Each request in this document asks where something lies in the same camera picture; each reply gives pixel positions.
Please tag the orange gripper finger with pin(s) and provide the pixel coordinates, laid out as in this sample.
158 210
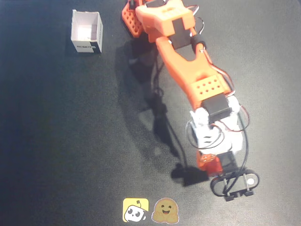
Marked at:
209 168

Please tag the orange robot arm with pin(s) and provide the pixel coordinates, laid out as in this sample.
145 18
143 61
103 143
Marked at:
178 63

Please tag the orange robot base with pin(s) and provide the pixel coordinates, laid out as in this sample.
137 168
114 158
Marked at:
131 21

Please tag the hugging face emoji sticker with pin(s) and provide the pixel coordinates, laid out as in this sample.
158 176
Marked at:
165 210

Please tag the yellow robot face sticker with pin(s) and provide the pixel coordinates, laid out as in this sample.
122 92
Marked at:
135 209

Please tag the white cardboard box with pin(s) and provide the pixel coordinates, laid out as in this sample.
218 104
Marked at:
87 30

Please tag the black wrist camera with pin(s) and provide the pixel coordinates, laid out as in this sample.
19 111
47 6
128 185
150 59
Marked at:
235 182

